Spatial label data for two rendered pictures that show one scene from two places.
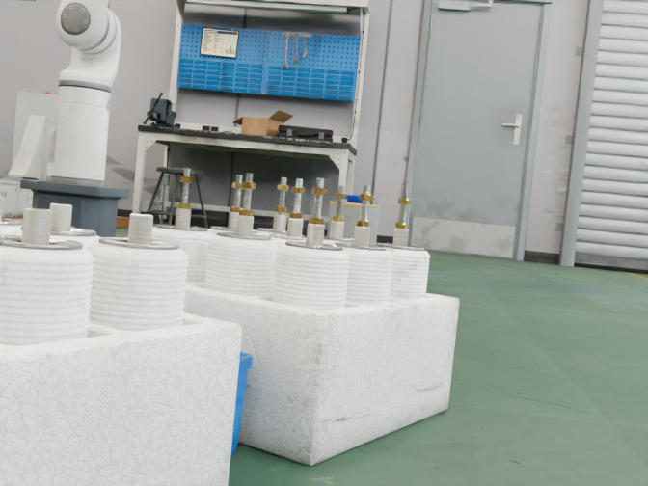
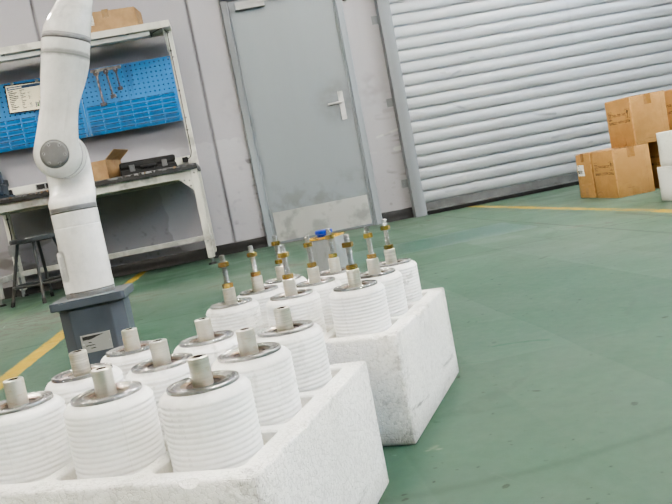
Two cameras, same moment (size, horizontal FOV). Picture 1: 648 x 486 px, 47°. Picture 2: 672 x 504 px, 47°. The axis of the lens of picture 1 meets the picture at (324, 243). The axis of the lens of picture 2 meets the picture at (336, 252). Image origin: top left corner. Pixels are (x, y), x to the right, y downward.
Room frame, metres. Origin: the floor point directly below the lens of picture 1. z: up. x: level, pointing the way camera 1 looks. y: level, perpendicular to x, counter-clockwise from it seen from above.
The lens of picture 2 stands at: (-0.27, 0.32, 0.43)
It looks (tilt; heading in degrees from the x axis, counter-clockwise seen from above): 5 degrees down; 347
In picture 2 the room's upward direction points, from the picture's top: 11 degrees counter-clockwise
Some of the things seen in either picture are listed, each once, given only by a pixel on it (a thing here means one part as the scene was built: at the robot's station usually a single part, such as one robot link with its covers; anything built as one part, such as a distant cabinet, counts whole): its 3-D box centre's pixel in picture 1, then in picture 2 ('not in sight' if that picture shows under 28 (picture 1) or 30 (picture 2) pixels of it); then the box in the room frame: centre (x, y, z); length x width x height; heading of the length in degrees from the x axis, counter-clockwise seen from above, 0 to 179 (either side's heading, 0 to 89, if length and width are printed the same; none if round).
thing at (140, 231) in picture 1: (140, 231); (283, 319); (0.73, 0.18, 0.26); 0.02 x 0.02 x 0.03
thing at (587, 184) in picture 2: not in sight; (605, 171); (4.38, -2.71, 0.15); 0.30 x 0.24 x 0.30; 82
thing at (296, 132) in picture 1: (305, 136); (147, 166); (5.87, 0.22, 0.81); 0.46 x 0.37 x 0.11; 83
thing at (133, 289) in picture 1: (131, 337); (298, 395); (0.73, 0.18, 0.16); 0.10 x 0.10 x 0.18
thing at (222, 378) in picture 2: not in sight; (203, 383); (0.53, 0.30, 0.25); 0.08 x 0.08 x 0.01
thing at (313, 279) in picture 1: (307, 316); (365, 339); (0.97, 0.01, 0.16); 0.10 x 0.10 x 0.18
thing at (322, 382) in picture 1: (283, 344); (331, 366); (1.14, 0.05, 0.09); 0.39 x 0.39 x 0.18; 57
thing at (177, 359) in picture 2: not in sight; (162, 363); (0.69, 0.34, 0.25); 0.08 x 0.08 x 0.01
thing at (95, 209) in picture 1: (70, 265); (108, 364); (1.38, 0.46, 0.15); 0.15 x 0.15 x 0.30; 83
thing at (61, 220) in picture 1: (60, 220); (204, 330); (0.79, 0.28, 0.26); 0.02 x 0.02 x 0.03
